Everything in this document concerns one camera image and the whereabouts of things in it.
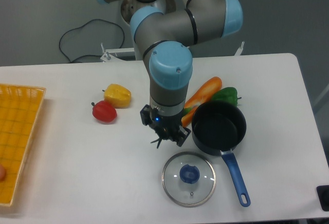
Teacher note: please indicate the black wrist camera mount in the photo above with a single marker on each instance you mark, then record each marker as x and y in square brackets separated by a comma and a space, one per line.
[145, 115]

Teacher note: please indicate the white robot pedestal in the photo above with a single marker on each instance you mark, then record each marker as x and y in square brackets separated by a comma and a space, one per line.
[128, 8]

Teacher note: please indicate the black device at table edge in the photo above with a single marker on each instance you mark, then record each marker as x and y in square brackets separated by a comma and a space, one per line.
[323, 195]

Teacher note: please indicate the orange bread loaf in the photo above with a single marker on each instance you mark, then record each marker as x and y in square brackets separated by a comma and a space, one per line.
[202, 95]

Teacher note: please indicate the yellow woven basket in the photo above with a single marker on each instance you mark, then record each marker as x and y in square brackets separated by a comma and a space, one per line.
[20, 108]

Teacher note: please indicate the white table clamp bracket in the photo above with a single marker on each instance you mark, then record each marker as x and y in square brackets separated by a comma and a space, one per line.
[240, 49]

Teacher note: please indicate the glass lid blue knob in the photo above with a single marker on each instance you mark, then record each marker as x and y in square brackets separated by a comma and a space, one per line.
[188, 179]

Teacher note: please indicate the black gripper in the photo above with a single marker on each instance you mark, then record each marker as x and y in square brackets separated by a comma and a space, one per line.
[169, 127]

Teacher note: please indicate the black pot blue handle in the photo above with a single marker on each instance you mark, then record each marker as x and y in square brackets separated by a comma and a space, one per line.
[217, 128]

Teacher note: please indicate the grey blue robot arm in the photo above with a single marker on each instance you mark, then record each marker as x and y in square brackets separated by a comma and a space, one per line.
[162, 40]

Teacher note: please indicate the yellow bell pepper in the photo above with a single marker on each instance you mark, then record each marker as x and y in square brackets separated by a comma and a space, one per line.
[117, 96]

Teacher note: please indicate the green onion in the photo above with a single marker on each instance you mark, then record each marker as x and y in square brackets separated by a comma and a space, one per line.
[158, 143]

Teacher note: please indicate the green bell pepper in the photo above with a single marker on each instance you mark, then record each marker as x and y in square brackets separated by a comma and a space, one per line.
[228, 94]

